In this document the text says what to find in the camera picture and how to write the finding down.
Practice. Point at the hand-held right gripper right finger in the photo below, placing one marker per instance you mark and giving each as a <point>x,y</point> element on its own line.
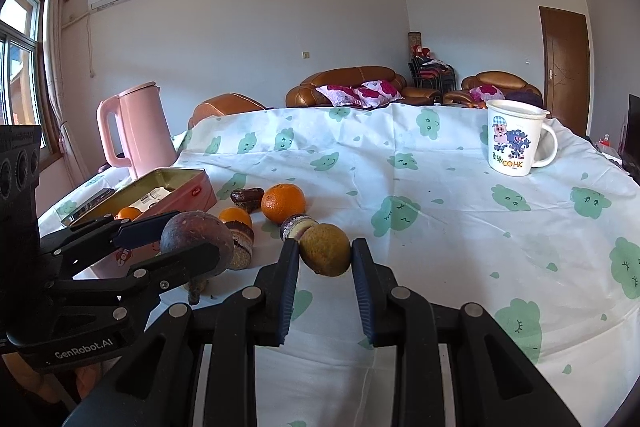
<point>362,297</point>

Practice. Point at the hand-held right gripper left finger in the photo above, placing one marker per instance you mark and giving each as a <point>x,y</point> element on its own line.
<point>287,292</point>

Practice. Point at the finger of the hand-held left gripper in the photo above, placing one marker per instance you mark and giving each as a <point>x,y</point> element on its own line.
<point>190,259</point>
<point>142,229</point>

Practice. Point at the small orange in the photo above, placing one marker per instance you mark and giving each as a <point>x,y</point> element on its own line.
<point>235,217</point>
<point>128,213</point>

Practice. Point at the purple-brown passion fruit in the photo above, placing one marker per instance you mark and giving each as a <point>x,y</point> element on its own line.
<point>195,229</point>

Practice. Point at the chocolate sandwich cake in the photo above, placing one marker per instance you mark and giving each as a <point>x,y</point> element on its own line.
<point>242,249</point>

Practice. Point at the yellow-brown round fruit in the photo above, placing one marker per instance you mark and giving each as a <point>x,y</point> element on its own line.
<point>325,249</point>

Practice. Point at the pink tin box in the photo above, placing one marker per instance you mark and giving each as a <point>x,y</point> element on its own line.
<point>195,192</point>

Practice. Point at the dark brown snack cake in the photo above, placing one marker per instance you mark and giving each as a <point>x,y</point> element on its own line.
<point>246,198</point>

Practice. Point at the large orange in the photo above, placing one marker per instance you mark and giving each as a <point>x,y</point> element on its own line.
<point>283,203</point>

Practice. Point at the paper leaflet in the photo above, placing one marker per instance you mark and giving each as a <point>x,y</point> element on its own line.
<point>150,199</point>

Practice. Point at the silver tin lid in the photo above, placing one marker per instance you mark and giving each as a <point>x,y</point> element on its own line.
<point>92,202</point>

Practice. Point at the pink electric kettle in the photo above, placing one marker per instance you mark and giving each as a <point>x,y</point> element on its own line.
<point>142,132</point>

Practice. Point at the white tablecloth with green clouds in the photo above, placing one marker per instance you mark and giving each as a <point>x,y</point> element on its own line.
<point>450,232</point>

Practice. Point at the window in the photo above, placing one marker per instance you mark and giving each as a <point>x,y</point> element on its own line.
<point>20,72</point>

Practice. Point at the light curtain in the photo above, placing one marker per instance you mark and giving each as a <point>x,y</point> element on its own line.
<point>57,72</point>

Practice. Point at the brown leather armchair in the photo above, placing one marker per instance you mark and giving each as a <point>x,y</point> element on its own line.
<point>500,79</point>
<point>225,104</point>

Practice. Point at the floral pink pillow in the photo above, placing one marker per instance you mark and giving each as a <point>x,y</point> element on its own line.
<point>377,89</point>
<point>337,94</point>
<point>487,93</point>

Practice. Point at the white cartoon mug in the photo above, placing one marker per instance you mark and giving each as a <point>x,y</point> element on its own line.
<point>515,142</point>

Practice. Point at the brown leather sofa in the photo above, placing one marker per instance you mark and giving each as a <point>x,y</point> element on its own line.
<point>350,77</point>

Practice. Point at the stack of dark chairs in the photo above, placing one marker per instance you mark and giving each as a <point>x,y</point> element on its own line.
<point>432,77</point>

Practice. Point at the purple blanket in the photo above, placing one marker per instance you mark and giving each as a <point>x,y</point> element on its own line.
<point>525,97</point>

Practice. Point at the tall patterned vase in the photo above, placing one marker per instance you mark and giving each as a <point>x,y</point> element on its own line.
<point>414,41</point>

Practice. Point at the brown wooden door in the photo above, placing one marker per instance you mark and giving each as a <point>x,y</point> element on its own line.
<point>565,67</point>

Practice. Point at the black television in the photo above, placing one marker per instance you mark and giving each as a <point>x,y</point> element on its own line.
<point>634,132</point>

